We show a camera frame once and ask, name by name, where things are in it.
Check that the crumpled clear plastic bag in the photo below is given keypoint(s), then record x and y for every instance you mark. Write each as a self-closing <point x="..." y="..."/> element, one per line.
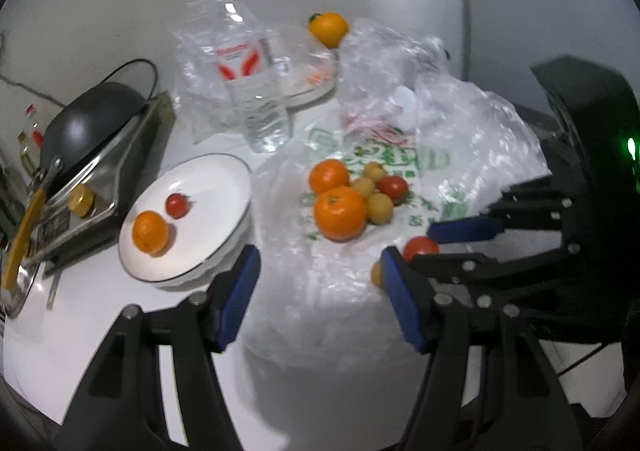
<point x="480" y="121"/>

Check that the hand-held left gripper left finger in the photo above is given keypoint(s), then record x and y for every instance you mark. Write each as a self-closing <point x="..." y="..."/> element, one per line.
<point x="240" y="291"/>

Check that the orange fruit with green stem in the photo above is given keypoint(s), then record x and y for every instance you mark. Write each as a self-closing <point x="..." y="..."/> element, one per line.
<point x="327" y="28"/>

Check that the steel cooktop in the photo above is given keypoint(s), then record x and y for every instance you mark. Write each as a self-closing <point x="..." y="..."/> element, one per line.
<point x="125" y="151"/>

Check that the white dish with orange print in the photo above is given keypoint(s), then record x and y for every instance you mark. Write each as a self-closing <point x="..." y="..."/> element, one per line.
<point x="310" y="91"/>

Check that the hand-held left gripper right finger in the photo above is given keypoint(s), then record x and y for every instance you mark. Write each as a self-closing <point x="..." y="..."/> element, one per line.
<point x="400" y="291"/>

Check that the white plate with dark rim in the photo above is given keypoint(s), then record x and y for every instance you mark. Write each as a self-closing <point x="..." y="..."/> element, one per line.
<point x="210" y="201"/>

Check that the clear plastic water bottle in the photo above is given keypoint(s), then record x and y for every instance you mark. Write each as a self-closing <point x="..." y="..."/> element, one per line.
<point x="255" y="96"/>

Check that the red capped bottle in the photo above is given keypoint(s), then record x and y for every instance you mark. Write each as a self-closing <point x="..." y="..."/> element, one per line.
<point x="31" y="123"/>

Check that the gold round knob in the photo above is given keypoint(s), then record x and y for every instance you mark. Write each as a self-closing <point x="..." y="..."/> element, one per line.
<point x="81" y="201"/>

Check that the small orange mandarin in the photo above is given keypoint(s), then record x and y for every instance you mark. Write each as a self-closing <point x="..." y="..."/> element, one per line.
<point x="328" y="176"/>

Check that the green printed plastic bag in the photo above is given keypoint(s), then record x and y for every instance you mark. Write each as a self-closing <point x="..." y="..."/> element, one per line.
<point x="330" y="291"/>

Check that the red cherry tomato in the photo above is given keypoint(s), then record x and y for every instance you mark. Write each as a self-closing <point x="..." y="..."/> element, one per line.
<point x="420" y="247"/>
<point x="392" y="187"/>
<point x="176" y="205"/>

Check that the small glass bottle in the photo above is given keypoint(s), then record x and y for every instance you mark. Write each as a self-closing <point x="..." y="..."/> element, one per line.
<point x="26" y="151"/>

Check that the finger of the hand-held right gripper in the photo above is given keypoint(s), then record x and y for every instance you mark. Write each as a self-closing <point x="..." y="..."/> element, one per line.
<point x="460" y="229"/>
<point x="480" y="268"/>

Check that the yellow longan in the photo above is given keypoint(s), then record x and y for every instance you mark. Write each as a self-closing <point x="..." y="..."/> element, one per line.
<point x="379" y="208"/>
<point x="375" y="171"/>
<point x="376" y="275"/>
<point x="362" y="187"/>

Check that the large orange mandarin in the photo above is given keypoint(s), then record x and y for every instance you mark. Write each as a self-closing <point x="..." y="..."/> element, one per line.
<point x="340" y="213"/>

